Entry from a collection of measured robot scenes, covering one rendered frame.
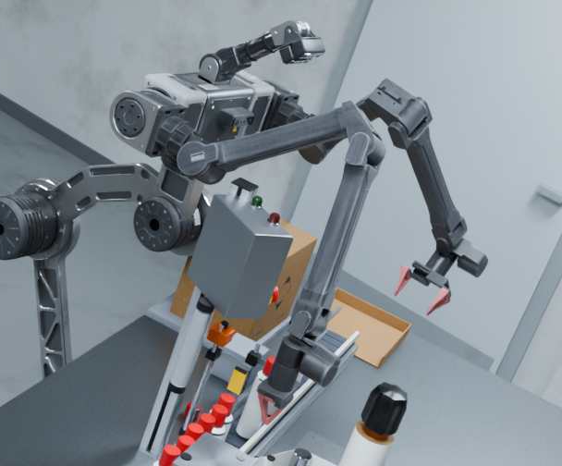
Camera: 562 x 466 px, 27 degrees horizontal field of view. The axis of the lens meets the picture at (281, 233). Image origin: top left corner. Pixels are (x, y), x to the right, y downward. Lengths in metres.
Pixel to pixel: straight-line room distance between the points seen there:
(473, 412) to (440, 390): 0.12
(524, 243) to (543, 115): 0.55
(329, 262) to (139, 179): 0.86
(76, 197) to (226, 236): 1.06
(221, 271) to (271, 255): 0.11
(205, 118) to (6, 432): 0.86
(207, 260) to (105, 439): 0.53
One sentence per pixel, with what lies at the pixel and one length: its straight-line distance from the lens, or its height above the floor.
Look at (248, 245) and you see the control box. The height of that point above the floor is 1.45.
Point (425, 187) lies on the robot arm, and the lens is 2.81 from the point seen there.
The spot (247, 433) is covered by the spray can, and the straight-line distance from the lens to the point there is 2.69.
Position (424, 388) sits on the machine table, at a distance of 3.35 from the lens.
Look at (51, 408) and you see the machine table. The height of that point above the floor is 0.83.
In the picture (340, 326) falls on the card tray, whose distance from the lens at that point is 3.49.
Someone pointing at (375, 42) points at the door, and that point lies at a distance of 5.26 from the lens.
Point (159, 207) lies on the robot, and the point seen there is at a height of 1.18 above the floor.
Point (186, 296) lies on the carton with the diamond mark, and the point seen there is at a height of 0.92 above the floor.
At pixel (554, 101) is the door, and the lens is 4.95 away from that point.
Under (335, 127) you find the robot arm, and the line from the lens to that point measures 2.44.
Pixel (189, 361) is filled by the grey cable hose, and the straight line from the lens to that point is 2.36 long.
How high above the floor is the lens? 2.29
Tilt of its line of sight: 22 degrees down
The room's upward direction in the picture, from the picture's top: 20 degrees clockwise
